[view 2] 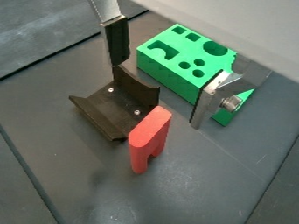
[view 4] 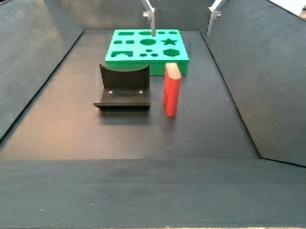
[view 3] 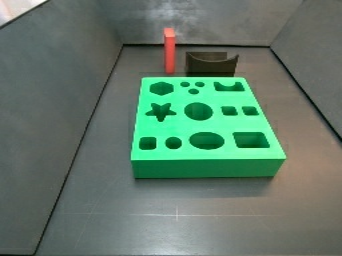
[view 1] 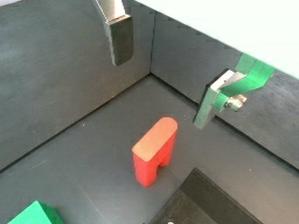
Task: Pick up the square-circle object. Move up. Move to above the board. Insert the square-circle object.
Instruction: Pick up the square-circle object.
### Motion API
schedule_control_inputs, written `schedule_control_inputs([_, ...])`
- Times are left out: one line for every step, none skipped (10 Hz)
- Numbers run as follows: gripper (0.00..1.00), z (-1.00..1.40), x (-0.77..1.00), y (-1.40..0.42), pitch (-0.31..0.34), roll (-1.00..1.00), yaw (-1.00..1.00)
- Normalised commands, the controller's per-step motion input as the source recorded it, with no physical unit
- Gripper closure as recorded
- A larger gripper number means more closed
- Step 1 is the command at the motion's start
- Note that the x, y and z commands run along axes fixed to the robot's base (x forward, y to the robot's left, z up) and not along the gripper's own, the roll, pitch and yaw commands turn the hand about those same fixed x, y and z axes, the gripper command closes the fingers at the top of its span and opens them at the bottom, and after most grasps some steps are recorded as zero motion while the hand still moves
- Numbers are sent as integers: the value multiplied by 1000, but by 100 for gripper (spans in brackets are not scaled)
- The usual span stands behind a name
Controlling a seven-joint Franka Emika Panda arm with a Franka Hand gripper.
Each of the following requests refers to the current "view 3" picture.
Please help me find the red square-circle peg object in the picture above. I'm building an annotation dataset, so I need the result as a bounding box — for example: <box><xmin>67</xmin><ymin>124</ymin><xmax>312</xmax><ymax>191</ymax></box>
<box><xmin>163</xmin><ymin>28</ymin><xmax>175</xmax><ymax>74</ymax></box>

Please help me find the green shape-sorting board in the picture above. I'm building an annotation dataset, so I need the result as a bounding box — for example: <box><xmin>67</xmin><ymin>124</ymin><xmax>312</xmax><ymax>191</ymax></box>
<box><xmin>131</xmin><ymin>77</ymin><xmax>286</xmax><ymax>178</ymax></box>

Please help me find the dark curved block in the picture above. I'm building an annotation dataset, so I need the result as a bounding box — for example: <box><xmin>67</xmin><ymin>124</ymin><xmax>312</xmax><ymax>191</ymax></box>
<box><xmin>186</xmin><ymin>52</ymin><xmax>240</xmax><ymax>77</ymax></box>

